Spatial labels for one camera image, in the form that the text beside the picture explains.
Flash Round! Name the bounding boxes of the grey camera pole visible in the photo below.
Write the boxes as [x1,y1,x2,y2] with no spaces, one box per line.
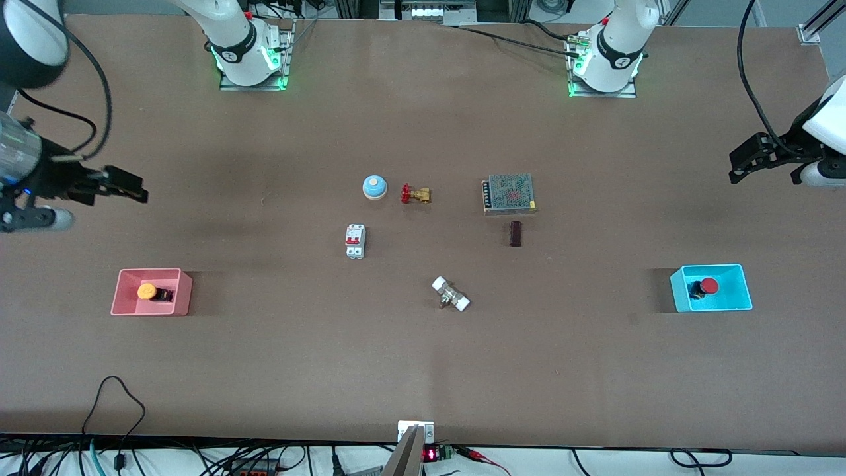
[382,426,424,476]

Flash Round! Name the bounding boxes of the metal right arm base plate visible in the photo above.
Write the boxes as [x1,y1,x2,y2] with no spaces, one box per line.
[219,19,296,92]

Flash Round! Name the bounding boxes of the black looped table cable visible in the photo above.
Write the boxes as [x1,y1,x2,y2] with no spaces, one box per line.
[82,376,147,471]

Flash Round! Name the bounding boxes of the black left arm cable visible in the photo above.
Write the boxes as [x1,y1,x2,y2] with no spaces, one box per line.
[736,0,804,157]

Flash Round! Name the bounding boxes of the pink plastic box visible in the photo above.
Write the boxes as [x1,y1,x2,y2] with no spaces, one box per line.
[110,268,193,317]

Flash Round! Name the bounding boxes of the red clip lead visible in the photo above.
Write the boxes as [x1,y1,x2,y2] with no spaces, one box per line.
[456,447,512,476]

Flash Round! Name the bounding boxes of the brass fitting white ends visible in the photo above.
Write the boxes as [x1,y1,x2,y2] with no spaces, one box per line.
[432,276,471,313]

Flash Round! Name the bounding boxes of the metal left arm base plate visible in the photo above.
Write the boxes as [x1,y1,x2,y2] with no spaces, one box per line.
[566,33,639,99]

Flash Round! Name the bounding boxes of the black coiled cable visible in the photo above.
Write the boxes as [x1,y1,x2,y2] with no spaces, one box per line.
[670,448,733,469]

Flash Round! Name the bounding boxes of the black cable to arm base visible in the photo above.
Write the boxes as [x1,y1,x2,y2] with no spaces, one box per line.
[444,20,584,59]

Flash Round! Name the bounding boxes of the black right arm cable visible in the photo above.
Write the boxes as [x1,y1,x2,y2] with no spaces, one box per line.
[13,13,114,160]

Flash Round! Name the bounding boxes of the metal mesh power supply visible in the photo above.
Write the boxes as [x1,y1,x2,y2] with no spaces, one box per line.
[481,173,537,216]

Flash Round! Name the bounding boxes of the blue plastic box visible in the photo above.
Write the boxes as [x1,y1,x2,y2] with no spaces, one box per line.
[670,264,753,313]

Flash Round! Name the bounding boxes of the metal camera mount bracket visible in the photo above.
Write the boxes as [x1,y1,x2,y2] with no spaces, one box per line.
[397,420,436,444]

